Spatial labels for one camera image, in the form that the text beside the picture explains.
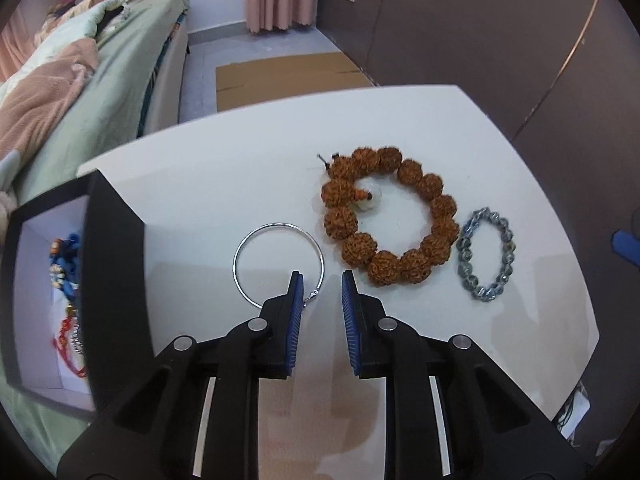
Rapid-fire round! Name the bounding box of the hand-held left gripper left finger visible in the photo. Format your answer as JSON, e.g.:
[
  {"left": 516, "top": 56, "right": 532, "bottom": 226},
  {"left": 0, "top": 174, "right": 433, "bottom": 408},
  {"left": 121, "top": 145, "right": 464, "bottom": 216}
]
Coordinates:
[{"left": 56, "top": 270, "right": 306, "bottom": 480}]

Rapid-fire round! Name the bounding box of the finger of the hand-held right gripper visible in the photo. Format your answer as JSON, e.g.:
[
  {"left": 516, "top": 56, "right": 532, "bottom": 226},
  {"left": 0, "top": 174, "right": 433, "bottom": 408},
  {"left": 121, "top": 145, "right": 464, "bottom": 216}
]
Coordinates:
[{"left": 612, "top": 229, "right": 640, "bottom": 264}]

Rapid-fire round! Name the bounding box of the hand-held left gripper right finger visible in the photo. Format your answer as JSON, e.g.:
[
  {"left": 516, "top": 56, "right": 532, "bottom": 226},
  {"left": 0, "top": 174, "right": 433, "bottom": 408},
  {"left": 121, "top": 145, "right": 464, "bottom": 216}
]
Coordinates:
[{"left": 340, "top": 269, "right": 589, "bottom": 480}]

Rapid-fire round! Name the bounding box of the brown seed bead bracelet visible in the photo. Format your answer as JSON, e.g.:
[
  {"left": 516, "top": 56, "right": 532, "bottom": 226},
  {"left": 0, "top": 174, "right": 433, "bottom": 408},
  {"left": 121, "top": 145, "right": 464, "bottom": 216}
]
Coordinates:
[{"left": 315, "top": 146, "right": 461, "bottom": 289}]

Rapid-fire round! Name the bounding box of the silver bangle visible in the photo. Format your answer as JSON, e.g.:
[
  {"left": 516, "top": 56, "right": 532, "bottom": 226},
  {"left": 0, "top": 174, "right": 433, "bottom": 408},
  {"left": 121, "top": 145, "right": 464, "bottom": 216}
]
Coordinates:
[{"left": 233, "top": 222, "right": 326, "bottom": 311}]

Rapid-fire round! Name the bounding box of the grey stone bead bracelet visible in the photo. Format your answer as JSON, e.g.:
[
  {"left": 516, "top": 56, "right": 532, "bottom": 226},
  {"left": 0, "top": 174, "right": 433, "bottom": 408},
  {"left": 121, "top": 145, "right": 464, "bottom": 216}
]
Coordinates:
[{"left": 454, "top": 206, "right": 516, "bottom": 303}]

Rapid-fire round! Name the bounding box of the black gift box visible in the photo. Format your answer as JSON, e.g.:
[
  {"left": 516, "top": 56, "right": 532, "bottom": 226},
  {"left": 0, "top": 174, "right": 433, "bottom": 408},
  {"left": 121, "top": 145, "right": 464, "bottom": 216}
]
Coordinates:
[{"left": 0, "top": 169, "right": 156, "bottom": 419}]

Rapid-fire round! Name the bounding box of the red cord bracelet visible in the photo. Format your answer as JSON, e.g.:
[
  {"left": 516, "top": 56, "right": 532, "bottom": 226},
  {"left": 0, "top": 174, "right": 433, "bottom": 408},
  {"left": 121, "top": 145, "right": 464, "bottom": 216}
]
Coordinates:
[{"left": 52, "top": 314, "right": 87, "bottom": 379}]

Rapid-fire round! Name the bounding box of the blue knotted cord bracelet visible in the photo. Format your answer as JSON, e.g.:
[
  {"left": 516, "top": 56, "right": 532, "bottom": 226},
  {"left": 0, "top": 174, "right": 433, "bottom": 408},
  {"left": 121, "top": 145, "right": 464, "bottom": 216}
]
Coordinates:
[{"left": 48, "top": 232, "right": 81, "bottom": 294}]

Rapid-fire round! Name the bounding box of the flat cardboard sheet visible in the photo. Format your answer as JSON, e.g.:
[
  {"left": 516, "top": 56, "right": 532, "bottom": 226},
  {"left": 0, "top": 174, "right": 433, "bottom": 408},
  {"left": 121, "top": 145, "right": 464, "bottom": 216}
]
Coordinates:
[{"left": 215, "top": 51, "right": 376, "bottom": 113}]

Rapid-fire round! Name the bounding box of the dark wood wardrobe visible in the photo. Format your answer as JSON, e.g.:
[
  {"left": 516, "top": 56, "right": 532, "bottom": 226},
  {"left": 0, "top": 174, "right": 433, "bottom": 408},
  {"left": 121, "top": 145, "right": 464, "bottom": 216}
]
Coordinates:
[{"left": 320, "top": 0, "right": 640, "bottom": 243}]

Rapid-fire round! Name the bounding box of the bed with green sheet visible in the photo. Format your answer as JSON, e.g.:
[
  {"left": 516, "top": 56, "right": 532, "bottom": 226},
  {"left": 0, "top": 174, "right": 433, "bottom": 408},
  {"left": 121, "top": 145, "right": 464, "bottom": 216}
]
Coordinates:
[{"left": 0, "top": 0, "right": 191, "bottom": 461}]

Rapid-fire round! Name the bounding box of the pale floral quilt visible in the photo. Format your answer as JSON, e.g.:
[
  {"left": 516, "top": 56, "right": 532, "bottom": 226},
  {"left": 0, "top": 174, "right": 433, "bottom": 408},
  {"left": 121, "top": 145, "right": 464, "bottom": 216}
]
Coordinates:
[{"left": 0, "top": 0, "right": 132, "bottom": 97}]

